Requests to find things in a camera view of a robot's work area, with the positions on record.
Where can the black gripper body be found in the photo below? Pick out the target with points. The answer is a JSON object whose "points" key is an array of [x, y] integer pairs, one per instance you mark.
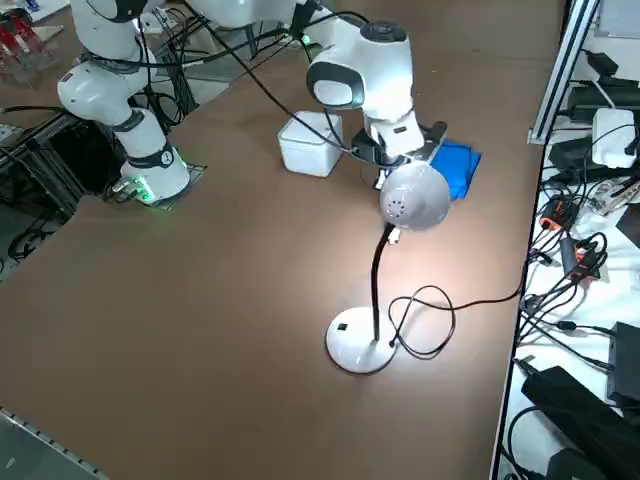
{"points": [[367, 146]]}

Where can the white desk lamp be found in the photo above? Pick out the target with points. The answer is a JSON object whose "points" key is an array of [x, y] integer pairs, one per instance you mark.
{"points": [[360, 345]]}

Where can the white lidded box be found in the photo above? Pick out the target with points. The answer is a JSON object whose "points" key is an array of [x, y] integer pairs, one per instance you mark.
{"points": [[305, 150]]}

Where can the blue folded cloth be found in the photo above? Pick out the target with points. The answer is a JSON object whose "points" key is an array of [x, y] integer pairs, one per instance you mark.
{"points": [[462, 170]]}

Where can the orange black device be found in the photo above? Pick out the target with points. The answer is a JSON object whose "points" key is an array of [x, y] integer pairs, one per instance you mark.
{"points": [[560, 212]]}

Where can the black power adapter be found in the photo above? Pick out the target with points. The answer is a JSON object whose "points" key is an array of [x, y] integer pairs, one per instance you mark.
{"points": [[590, 102]]}

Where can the white power adapter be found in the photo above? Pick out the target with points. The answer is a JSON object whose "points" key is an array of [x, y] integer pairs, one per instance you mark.
{"points": [[612, 135]]}

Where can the orange black clamp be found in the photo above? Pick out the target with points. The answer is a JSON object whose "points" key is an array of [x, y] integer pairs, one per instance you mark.
{"points": [[585, 262]]}

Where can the black power brick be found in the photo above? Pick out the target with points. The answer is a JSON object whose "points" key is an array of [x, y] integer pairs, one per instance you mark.
{"points": [[575, 410]]}

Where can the black box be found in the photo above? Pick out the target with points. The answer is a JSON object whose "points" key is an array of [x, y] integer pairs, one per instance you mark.
{"points": [[625, 365]]}

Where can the clear rack with red items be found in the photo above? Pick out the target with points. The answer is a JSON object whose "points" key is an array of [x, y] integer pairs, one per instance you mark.
{"points": [[20, 45]]}

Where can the aluminium frame post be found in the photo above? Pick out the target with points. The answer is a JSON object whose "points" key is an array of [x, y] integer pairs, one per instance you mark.
{"points": [[560, 75]]}

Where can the grey table edge rail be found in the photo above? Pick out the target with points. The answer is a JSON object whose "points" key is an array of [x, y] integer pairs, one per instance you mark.
{"points": [[30, 440]]}

